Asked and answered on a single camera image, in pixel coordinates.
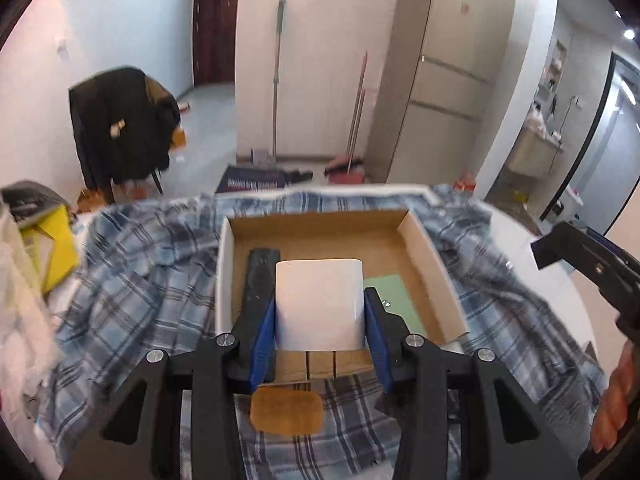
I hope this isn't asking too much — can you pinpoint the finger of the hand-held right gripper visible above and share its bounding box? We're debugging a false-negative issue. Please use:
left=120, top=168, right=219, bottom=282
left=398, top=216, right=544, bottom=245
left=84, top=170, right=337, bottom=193
left=582, top=227, right=640, bottom=273
left=530, top=221, right=640, bottom=313

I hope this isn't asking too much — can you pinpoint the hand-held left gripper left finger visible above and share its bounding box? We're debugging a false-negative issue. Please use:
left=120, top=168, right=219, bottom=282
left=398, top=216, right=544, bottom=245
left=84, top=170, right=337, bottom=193
left=100, top=297, right=278, bottom=480

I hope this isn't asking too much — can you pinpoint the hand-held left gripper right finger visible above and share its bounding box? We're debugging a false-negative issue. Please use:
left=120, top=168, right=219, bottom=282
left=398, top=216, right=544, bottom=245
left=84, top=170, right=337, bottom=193
left=363, top=287, right=568, bottom=480

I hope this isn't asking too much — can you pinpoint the green card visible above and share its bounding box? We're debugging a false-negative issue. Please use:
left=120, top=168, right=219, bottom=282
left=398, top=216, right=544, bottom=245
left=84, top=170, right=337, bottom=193
left=362, top=274, right=430, bottom=338

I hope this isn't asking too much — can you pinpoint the black remote control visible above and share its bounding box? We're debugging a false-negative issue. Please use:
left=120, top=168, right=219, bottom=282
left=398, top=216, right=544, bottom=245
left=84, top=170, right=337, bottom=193
left=240, top=247, right=281, bottom=326

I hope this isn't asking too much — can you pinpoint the white power adapter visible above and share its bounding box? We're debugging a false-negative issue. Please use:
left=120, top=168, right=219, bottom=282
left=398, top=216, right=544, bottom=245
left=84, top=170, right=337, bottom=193
left=275, top=258, right=364, bottom=352

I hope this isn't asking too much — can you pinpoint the orange plastic case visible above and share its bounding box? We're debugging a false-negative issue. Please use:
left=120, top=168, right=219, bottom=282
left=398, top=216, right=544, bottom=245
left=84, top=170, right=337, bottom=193
left=249, top=386, right=323, bottom=436

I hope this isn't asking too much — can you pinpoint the cardboard box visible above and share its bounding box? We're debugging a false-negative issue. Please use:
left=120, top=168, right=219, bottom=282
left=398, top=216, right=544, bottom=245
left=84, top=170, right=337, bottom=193
left=215, top=207, right=471, bottom=383

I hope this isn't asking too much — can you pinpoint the person's right hand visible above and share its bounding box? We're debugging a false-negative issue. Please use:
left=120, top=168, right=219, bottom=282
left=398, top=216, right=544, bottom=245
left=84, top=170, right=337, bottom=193
left=590, top=342, right=637, bottom=453

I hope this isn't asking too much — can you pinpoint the bathroom vanity cabinet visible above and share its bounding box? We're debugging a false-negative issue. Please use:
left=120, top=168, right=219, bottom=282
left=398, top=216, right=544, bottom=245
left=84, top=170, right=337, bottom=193
left=507, top=130, right=563, bottom=178

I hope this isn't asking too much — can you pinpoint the black framed glass door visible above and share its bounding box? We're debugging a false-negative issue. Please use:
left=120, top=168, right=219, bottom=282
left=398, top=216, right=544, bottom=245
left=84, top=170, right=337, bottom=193
left=540, top=52, right=640, bottom=231

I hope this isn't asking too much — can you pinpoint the blue plaid cloth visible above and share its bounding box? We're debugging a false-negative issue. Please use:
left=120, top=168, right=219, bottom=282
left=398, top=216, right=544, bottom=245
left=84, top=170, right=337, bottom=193
left=37, top=182, right=608, bottom=480

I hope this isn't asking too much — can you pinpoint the dark printed doormat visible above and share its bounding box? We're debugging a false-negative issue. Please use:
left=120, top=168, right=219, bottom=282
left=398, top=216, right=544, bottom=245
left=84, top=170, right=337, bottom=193
left=215, top=164, right=288, bottom=193

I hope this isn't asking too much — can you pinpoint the red dustpan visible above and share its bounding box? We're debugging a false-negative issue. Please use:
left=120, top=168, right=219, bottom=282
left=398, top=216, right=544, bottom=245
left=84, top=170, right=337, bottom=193
left=324, top=155, right=367, bottom=183

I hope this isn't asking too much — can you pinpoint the beige refrigerator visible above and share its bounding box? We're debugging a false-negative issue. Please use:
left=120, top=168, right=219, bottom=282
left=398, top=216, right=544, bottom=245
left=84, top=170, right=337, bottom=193
left=367, top=0, right=521, bottom=183

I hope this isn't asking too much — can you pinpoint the white plastic bag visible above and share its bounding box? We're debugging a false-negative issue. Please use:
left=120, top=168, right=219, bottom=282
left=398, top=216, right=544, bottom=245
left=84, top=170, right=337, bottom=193
left=0, top=205, right=66, bottom=411

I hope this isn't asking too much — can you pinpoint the black jacket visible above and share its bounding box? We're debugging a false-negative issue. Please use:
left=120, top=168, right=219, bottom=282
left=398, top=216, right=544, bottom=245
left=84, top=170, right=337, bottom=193
left=68, top=66, right=181, bottom=196

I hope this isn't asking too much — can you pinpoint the brown jacket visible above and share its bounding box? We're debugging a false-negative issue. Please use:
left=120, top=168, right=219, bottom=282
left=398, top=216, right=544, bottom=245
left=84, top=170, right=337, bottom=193
left=145, top=75, right=177, bottom=111

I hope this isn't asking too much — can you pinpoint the grey bag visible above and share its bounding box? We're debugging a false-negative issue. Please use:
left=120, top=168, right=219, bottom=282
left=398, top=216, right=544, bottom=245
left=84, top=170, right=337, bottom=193
left=0, top=180, right=71, bottom=221

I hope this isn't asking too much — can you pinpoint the dark wooden door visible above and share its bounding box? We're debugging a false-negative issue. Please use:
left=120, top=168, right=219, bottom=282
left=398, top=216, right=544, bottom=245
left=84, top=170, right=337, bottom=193
left=192, top=0, right=242, bottom=87

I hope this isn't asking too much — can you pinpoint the bathroom wall niche shelf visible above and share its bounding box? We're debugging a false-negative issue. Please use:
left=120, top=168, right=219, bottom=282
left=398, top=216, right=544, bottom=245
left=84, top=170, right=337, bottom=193
left=545, top=40, right=568, bottom=93

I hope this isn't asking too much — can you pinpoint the red handled broom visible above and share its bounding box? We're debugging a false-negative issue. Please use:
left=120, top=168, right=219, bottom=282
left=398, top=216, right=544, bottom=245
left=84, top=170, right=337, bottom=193
left=345, top=51, right=370, bottom=161

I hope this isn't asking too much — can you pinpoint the grey handled mop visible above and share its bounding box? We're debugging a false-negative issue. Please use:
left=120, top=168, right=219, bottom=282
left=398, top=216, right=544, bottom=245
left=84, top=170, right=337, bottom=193
left=270, top=0, right=287, bottom=158

